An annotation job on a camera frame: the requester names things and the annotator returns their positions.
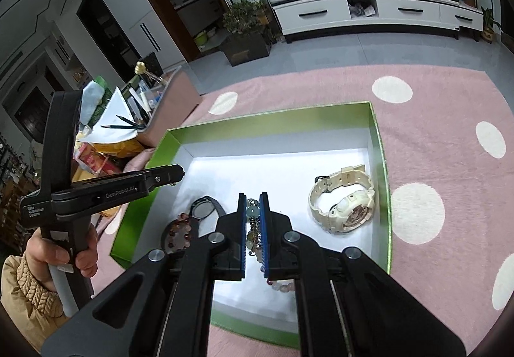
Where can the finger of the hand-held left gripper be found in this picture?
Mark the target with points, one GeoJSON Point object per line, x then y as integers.
{"type": "Point", "coordinates": [164, 174]}

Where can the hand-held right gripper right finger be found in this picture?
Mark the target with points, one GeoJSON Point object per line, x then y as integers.
{"type": "Point", "coordinates": [264, 228]}

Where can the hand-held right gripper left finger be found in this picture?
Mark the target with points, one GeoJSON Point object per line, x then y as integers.
{"type": "Point", "coordinates": [241, 228]}

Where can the black wristwatch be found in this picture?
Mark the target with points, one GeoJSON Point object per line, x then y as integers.
{"type": "Point", "coordinates": [217, 206]}

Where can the green cardboard box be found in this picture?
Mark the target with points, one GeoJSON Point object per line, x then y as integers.
{"type": "Point", "coordinates": [281, 152]}

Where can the cream white wristwatch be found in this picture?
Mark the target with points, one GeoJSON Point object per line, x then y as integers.
{"type": "Point", "coordinates": [341, 208]}

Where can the person's left forearm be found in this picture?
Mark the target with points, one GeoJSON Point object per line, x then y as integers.
{"type": "Point", "coordinates": [20, 301]}

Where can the person's left hand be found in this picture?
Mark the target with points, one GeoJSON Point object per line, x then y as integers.
{"type": "Point", "coordinates": [40, 252]}

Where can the grey green cloth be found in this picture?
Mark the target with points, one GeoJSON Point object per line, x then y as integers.
{"type": "Point", "coordinates": [90, 100]}

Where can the orange snack packet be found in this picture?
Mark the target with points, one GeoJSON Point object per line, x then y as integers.
{"type": "Point", "coordinates": [120, 146]}

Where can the pink pen holder box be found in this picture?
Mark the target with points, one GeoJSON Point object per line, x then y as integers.
{"type": "Point", "coordinates": [176, 100]}

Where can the potted plant in black planter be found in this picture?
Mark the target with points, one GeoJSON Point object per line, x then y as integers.
{"type": "Point", "coordinates": [245, 44]}

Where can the white television cabinet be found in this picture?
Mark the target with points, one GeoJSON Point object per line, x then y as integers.
{"type": "Point", "coordinates": [313, 16]}

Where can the small potted floor plant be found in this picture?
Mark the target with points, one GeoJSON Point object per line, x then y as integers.
{"type": "Point", "coordinates": [488, 32]}

